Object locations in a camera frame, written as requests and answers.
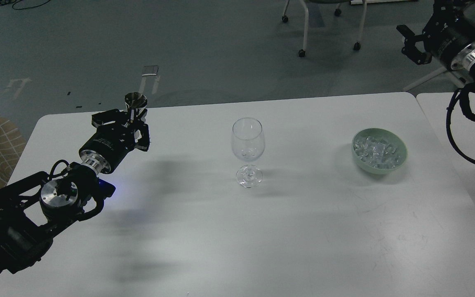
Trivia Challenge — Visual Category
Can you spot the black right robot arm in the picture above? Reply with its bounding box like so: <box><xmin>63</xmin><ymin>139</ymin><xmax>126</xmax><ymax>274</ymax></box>
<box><xmin>396</xmin><ymin>0</ymin><xmax>475</xmax><ymax>165</ymax></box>

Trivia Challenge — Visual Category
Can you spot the green bowl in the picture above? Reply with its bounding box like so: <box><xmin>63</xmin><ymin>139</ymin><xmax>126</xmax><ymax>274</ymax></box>
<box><xmin>350</xmin><ymin>128</ymin><xmax>409</xmax><ymax>175</ymax></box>

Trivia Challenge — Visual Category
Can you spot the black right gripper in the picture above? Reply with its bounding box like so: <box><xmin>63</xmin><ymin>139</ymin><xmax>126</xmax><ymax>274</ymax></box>
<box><xmin>396</xmin><ymin>4</ymin><xmax>475</xmax><ymax>71</ymax></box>

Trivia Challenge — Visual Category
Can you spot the white chair frame with casters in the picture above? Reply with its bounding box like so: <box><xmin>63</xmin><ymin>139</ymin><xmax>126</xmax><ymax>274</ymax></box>
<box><xmin>281</xmin><ymin>0</ymin><xmax>369</xmax><ymax>58</ymax></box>

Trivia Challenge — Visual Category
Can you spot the clear wine glass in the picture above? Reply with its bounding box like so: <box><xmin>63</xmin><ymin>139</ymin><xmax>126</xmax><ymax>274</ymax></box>
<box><xmin>230</xmin><ymin>117</ymin><xmax>266</xmax><ymax>189</ymax></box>

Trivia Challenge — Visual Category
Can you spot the pile of ice cubes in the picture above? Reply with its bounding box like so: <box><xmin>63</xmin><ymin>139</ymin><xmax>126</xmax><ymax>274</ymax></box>
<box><xmin>353</xmin><ymin>135</ymin><xmax>403</xmax><ymax>170</ymax></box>

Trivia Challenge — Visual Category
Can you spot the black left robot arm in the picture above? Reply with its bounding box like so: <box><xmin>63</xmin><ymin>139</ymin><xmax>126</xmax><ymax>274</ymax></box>
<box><xmin>0</xmin><ymin>107</ymin><xmax>150</xmax><ymax>274</ymax></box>

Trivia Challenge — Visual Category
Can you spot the steel double jigger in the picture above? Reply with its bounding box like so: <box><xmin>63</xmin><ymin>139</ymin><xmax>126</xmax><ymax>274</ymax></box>
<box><xmin>124</xmin><ymin>92</ymin><xmax>148</xmax><ymax>124</ymax></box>

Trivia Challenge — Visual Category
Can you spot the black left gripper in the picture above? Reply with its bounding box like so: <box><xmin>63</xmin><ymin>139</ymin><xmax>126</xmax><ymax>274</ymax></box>
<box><xmin>79</xmin><ymin>108</ymin><xmax>150</xmax><ymax>174</ymax></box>

